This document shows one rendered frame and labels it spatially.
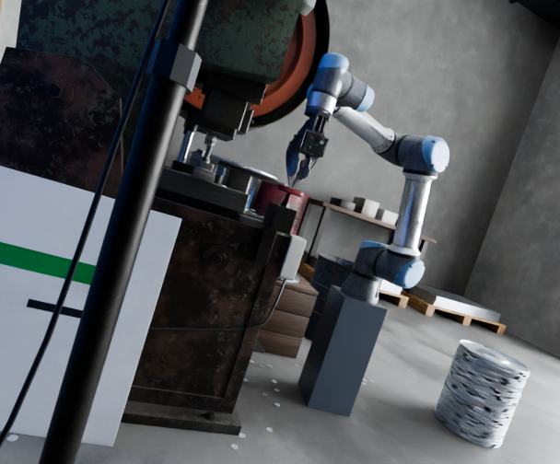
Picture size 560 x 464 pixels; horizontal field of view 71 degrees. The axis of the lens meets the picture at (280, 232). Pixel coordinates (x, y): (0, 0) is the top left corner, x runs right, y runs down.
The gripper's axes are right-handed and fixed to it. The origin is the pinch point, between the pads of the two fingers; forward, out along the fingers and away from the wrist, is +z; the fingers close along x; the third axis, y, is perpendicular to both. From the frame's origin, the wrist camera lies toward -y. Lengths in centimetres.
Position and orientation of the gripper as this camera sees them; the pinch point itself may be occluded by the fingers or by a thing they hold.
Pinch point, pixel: (292, 182)
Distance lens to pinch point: 110.2
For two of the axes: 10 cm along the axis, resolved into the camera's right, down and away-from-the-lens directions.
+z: -3.1, 9.5, 0.8
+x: 9.1, 2.7, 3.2
